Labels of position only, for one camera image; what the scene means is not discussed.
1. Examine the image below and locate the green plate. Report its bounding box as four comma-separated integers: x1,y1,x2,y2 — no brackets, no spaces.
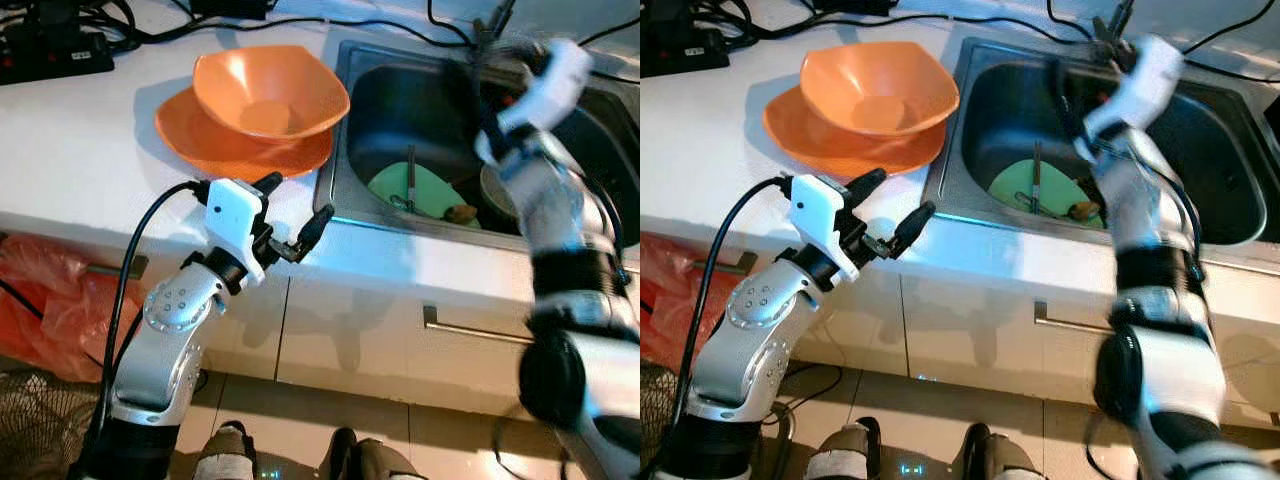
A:
988,158,1106,226
367,160,481,229

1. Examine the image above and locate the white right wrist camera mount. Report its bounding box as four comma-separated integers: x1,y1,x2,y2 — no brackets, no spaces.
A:
495,38,596,136
1080,35,1186,141

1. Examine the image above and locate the grey bowl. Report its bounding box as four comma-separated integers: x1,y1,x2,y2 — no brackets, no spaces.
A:
480,165,521,221

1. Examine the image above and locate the orange bowl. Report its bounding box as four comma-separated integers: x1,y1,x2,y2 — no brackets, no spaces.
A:
192,45,351,141
800,42,961,136

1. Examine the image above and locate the orange plate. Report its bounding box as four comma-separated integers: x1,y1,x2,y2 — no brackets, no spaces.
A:
762,83,946,179
155,85,336,183

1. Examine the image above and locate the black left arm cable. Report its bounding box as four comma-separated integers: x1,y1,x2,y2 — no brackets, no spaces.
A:
95,180,216,441
670,175,801,471

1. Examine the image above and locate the white kitchen cabinet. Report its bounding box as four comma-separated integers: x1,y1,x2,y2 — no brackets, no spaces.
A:
640,235,1280,421
0,230,641,411

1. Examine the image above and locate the robot leg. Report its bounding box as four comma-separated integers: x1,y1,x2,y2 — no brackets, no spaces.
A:
195,420,259,480
320,425,431,480
960,420,1051,480
805,415,886,480

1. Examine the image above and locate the black power strip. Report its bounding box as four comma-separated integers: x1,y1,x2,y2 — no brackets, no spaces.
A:
640,28,726,79
0,30,116,86

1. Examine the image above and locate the robot left leg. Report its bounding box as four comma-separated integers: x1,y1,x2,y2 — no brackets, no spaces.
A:
195,420,259,480
805,415,886,480

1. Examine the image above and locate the metal fork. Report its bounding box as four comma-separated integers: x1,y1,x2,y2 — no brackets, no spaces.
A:
1015,142,1046,213
390,145,419,214

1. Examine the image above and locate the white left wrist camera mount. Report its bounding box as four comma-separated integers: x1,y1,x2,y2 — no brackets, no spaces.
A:
790,172,863,281
205,178,269,284

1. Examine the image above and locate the black power adapter brick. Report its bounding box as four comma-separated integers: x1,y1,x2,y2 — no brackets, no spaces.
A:
810,0,896,16
190,0,271,21

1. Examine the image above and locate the stainless steel sink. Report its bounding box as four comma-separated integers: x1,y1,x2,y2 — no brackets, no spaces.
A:
313,40,641,246
922,38,1280,246

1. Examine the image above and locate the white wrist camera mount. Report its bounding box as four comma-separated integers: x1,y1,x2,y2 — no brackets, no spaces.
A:
205,178,269,284
1080,35,1186,141
790,172,863,281
495,38,596,136

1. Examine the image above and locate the red plastic bag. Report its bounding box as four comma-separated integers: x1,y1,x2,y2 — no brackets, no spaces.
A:
640,235,741,371
0,235,131,381

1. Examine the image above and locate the robot right leg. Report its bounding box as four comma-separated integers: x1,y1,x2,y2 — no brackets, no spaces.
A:
960,420,1051,480
320,425,431,480

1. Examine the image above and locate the dark metal faucet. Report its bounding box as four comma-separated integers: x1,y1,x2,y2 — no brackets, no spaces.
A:
470,0,516,61
1090,0,1136,46

